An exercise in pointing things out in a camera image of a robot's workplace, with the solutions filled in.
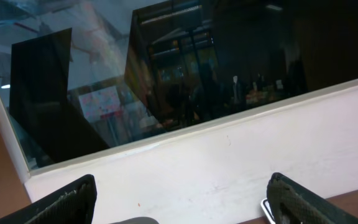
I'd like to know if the white barcode scanner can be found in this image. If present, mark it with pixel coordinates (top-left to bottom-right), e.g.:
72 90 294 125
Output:
260 198 275 224

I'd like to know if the glass window pane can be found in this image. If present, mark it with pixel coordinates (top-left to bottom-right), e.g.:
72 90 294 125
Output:
0 0 358 170

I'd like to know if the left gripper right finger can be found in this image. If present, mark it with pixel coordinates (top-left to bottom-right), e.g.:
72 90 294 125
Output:
267 172 358 224

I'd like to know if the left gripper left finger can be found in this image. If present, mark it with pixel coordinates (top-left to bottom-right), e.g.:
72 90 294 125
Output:
0 174 97 224

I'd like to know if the grey plastic mesh basket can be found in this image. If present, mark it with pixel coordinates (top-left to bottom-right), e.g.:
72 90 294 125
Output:
111 217 159 224

